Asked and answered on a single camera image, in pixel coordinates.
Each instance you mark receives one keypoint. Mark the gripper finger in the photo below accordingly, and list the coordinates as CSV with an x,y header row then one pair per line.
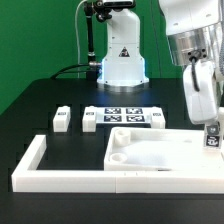
x,y
213,128

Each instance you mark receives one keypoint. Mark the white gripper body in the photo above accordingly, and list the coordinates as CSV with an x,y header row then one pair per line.
x,y
200,92

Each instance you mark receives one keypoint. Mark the white desk top tray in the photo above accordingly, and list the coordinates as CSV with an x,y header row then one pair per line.
x,y
147,149

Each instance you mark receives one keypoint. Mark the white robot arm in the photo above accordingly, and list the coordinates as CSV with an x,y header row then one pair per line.
x,y
195,33

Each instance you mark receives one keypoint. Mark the marker tag plate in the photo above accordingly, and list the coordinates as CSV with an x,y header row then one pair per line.
x,y
123,115

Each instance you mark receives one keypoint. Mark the white U-shaped fence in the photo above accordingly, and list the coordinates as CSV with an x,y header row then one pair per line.
x,y
27,178

